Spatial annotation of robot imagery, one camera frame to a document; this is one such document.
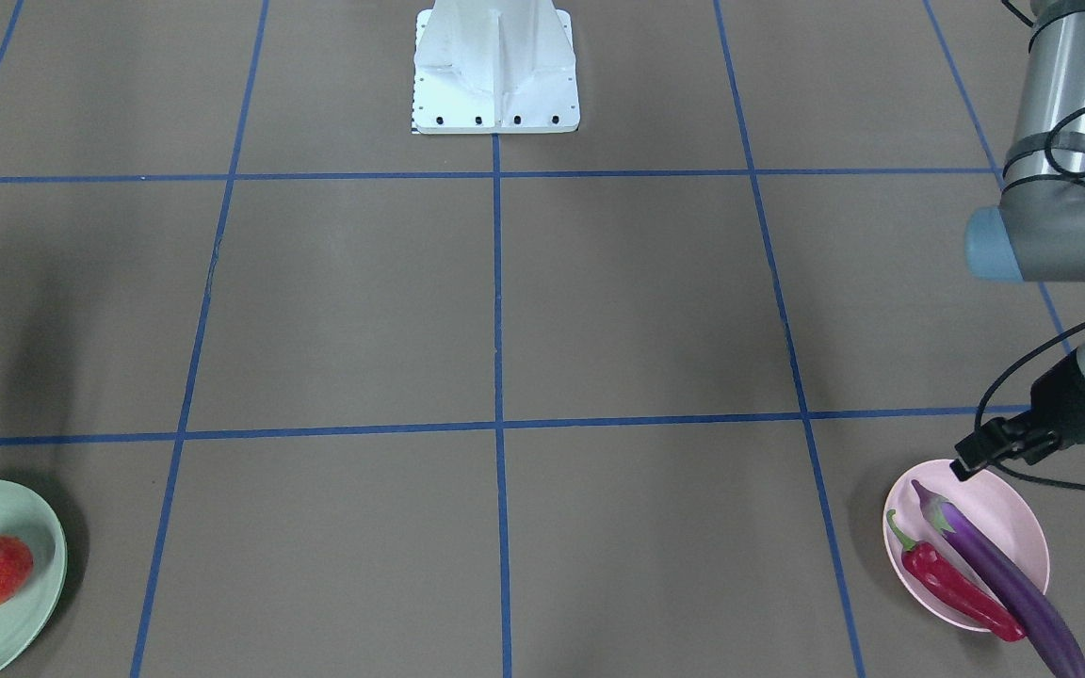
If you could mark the green plate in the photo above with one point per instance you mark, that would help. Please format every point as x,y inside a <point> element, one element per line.
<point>26,516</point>

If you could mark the pink plate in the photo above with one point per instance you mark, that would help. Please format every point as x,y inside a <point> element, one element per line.
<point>991,504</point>

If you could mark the white pedestal base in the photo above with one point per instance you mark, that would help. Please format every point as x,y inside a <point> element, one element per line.
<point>494,68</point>

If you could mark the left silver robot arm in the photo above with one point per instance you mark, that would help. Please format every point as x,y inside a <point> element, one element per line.
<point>1036,234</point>

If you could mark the red chili pepper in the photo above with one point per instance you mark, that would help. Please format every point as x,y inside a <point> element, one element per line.
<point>946,584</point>

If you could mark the purple eggplant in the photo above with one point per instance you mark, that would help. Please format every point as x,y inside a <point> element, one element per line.
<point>1046,630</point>

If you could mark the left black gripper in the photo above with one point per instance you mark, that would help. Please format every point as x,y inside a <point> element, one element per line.
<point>1073,398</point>

